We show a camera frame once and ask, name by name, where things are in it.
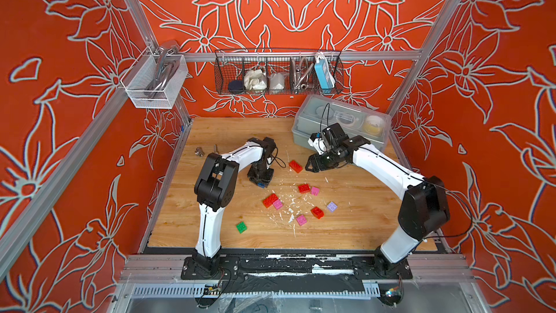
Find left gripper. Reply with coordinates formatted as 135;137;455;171
248;163;275;187

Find lilac lego brick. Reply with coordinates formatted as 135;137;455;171
327;201;338;212

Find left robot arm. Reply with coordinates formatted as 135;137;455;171
193;137;277;272

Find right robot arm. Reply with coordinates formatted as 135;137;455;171
305;123;450;277

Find long red lego brick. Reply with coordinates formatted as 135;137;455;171
262;194;279;209

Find pink lego brick left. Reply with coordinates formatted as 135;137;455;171
273;199;283;210

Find green lego brick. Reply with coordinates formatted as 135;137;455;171
236;222;248;234

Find pink lego brick lower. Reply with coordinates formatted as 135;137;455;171
295;214;308;226

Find clear plastic storage box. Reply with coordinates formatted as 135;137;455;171
292;95;391;152

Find yellow tape roll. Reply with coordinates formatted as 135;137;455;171
362;115;385;137

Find blue white box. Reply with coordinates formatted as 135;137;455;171
314;52;335;94

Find dark blue round object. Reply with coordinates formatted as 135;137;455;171
227;80;246;94

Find white crumpled cloth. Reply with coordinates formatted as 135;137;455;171
243;69;267;94

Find metal tongs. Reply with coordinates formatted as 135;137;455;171
144;41;180;98

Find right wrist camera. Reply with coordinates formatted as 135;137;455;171
308;133;327;154

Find black wire basket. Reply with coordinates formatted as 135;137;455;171
214;48;345;96

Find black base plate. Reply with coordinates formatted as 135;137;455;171
180;253;414;281

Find clear plastic wall bin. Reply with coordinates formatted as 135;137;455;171
123;41;188;110

